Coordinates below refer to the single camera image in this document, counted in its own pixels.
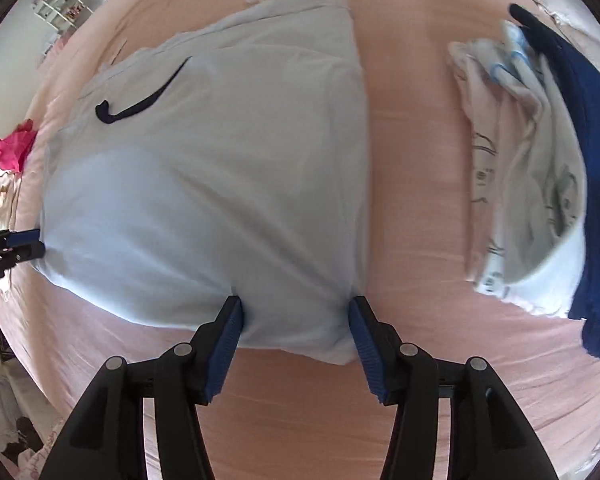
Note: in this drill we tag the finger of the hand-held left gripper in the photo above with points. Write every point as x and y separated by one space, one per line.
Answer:
25 236
30 252

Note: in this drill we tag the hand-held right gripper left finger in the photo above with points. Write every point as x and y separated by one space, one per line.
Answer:
225 347

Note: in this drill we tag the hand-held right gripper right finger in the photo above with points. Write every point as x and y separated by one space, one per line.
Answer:
365 350

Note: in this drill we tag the light grey t-shirt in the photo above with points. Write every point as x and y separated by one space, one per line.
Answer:
205 185

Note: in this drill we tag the cream satin garment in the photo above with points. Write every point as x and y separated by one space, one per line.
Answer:
0 192

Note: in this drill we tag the pink garment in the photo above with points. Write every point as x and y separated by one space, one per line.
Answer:
12 152

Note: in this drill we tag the bed with pink sheet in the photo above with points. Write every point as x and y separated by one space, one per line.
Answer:
420 160

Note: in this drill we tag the person's floral pajamas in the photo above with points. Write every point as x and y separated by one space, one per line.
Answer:
35 455

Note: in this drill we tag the cream printed garment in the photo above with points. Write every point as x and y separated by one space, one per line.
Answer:
485 160

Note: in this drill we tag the white shelf rack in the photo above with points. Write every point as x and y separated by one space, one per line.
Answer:
55 10

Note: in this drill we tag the white garment with blue trim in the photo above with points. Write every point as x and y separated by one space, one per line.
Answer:
555 200

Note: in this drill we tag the navy blue garment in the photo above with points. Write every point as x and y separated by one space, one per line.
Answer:
595 135

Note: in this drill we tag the mauve quilt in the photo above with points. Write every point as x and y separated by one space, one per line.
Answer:
570 5

